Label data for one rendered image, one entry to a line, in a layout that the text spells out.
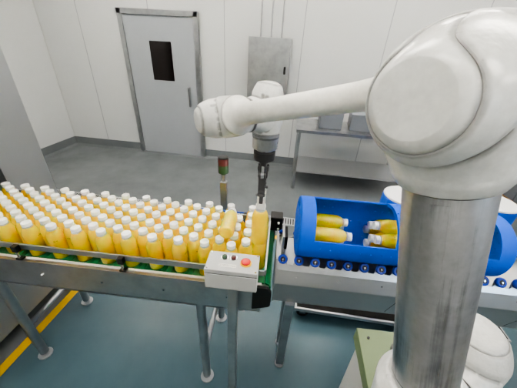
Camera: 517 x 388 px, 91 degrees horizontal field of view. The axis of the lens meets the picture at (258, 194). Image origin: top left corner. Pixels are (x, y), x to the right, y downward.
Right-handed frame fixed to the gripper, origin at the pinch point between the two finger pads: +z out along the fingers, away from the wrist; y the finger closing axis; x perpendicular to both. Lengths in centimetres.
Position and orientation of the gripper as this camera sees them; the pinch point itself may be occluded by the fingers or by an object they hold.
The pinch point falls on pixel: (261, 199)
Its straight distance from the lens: 96.7
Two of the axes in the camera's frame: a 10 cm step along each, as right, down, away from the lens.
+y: 0.9, -4.9, 8.7
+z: -0.5, 8.7, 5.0
